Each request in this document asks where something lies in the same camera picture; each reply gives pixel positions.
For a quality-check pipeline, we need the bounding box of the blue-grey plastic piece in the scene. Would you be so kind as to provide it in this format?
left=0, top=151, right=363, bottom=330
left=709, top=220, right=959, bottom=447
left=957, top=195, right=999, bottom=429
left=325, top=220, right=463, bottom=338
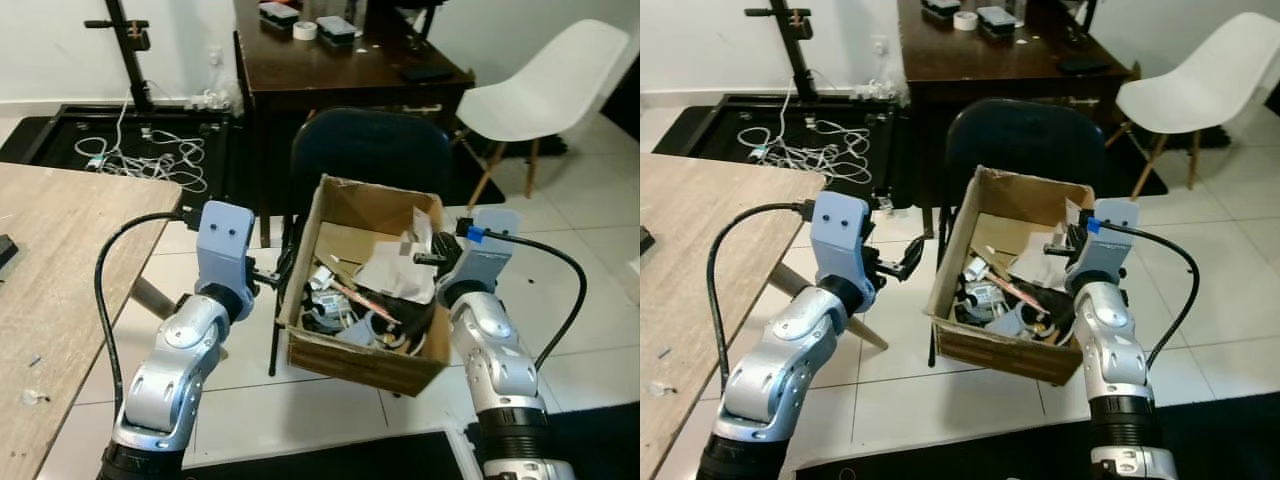
left=335, top=320, right=391, bottom=351
left=990, top=305, right=1031, bottom=336

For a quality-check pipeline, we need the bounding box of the white power strip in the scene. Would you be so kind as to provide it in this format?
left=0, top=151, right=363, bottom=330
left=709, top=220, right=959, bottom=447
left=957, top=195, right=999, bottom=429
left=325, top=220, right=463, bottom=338
left=848, top=80, right=907, bottom=103
left=188, top=88, right=247, bottom=113

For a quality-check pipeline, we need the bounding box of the black mat under stand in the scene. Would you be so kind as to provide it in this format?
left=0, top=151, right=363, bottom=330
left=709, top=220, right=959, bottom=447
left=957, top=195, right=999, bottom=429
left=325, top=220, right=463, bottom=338
left=655, top=95, right=901, bottom=189
left=0, top=103, right=241, bottom=196

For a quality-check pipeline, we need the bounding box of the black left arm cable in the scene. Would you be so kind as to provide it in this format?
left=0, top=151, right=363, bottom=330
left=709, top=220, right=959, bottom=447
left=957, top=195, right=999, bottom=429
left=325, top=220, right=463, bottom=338
left=704, top=199, right=815, bottom=401
left=94, top=208, right=203, bottom=426

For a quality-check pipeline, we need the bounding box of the white cable bundle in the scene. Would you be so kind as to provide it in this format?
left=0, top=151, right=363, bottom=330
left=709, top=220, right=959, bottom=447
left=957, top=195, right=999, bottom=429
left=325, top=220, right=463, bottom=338
left=735, top=85, right=873, bottom=186
left=75, top=95, right=211, bottom=196

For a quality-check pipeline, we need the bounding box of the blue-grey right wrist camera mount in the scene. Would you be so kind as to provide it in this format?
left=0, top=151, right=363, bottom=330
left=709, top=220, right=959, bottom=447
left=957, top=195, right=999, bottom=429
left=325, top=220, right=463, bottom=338
left=440, top=208, right=522, bottom=299
left=1065, top=200, right=1141, bottom=289

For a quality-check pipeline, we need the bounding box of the dark blue chair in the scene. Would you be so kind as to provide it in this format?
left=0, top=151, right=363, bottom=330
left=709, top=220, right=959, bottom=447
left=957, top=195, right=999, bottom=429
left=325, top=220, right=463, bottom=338
left=268, top=107, right=459, bottom=379
left=925, top=98, right=1098, bottom=369

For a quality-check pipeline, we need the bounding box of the black stand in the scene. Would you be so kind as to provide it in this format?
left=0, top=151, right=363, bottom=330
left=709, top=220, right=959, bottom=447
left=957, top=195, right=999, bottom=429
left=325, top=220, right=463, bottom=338
left=743, top=0, right=819, bottom=103
left=84, top=0, right=157, bottom=113

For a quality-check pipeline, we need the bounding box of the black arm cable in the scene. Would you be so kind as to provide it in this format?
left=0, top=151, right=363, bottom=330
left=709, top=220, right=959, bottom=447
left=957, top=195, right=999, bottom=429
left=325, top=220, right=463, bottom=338
left=1088, top=217, right=1201, bottom=373
left=94, top=208, right=203, bottom=426
left=465, top=225, right=589, bottom=373
left=704, top=199, right=815, bottom=401

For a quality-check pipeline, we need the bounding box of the white shell chair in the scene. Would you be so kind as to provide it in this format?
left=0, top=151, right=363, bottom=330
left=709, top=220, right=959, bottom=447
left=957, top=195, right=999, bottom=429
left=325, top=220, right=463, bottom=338
left=455, top=18, right=634, bottom=211
left=1105, top=12, right=1280, bottom=199

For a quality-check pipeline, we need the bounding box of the pink thin stick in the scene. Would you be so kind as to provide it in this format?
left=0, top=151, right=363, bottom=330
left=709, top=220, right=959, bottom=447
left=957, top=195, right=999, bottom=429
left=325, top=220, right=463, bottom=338
left=985, top=268, right=1051, bottom=316
left=325, top=278, right=403, bottom=326

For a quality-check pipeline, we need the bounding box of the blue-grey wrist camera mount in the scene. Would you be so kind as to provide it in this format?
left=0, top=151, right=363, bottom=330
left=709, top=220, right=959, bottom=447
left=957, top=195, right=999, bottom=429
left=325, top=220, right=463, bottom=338
left=440, top=208, right=522, bottom=299
left=1065, top=200, right=1141, bottom=289
left=196, top=200, right=257, bottom=296
left=808, top=190, right=871, bottom=289

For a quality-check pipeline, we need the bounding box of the dark wooden desk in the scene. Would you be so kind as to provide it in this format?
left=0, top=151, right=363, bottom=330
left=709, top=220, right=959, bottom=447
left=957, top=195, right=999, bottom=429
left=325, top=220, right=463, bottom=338
left=897, top=0, right=1143, bottom=239
left=232, top=0, right=477, bottom=249

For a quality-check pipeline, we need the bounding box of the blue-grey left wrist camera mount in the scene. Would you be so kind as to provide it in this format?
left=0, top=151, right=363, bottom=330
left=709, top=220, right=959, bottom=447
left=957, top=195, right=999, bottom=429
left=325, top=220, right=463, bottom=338
left=808, top=190, right=871, bottom=289
left=196, top=200, right=257, bottom=296

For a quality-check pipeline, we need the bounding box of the white paper sheet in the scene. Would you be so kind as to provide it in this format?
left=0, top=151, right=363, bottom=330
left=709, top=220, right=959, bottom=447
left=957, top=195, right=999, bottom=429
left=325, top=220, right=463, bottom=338
left=1010, top=200, right=1086, bottom=291
left=355, top=205, right=441, bottom=304

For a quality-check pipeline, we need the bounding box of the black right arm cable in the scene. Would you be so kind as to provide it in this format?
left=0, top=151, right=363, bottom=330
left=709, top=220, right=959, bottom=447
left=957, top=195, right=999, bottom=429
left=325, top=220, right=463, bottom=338
left=465, top=225, right=589, bottom=373
left=1088, top=217, right=1201, bottom=373

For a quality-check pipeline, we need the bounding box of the black floor mat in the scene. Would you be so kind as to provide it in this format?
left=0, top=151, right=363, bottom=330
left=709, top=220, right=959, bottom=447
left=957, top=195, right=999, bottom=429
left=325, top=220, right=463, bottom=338
left=180, top=400, right=641, bottom=480
left=790, top=395, right=1280, bottom=480

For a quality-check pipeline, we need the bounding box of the brown cardboard box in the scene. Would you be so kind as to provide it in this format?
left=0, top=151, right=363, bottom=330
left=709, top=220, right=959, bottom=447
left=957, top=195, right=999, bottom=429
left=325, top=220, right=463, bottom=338
left=927, top=165, right=1098, bottom=387
left=275, top=175, right=453, bottom=398

